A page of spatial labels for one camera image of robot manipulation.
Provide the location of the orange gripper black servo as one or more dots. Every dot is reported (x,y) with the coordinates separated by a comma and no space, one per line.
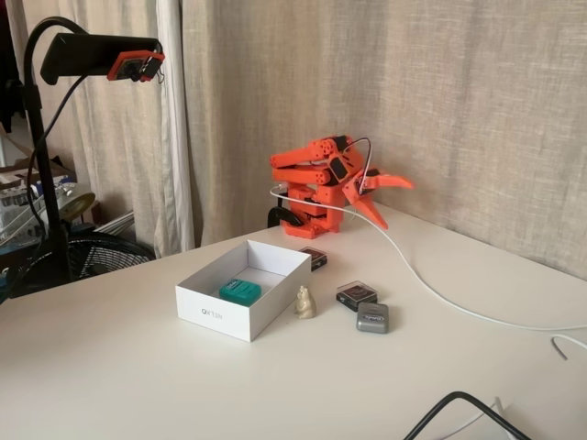
(362,189)

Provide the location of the teal green cube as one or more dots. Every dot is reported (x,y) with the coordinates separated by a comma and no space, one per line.
(238,291)

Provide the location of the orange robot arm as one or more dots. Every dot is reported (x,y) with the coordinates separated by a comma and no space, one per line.
(298,176)

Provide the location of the white cardboard box bin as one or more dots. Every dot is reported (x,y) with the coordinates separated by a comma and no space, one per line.
(215,316)

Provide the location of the black small case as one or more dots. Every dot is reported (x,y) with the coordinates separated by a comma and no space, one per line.
(317,257)
(355,293)

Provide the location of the black table clamp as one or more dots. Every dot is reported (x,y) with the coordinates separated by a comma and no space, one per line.
(282,214)

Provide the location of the beige linen curtain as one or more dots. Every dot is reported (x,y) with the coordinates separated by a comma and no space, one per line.
(435,91)

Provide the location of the grey small floss box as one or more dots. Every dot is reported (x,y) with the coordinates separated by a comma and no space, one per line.
(372,318)

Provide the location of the beige bear figurine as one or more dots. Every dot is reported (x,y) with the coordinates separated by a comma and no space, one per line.
(305,304)

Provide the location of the black floor fan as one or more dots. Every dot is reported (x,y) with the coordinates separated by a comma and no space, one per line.
(105,256)

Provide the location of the black gooseneck stand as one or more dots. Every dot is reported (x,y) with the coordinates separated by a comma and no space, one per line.
(46,183)

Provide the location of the brown cardboard box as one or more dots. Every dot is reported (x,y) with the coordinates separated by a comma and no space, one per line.
(18,174)

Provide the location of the dark hanging clothes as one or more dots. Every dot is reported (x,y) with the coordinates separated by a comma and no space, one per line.
(8,69)

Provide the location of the overhead camera on black stand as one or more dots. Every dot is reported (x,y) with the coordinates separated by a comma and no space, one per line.
(137,160)

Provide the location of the orange framed camera module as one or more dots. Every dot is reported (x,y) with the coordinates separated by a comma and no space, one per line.
(130,66)

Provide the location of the black camera holder bar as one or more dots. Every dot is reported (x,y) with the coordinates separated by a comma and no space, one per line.
(82,52)

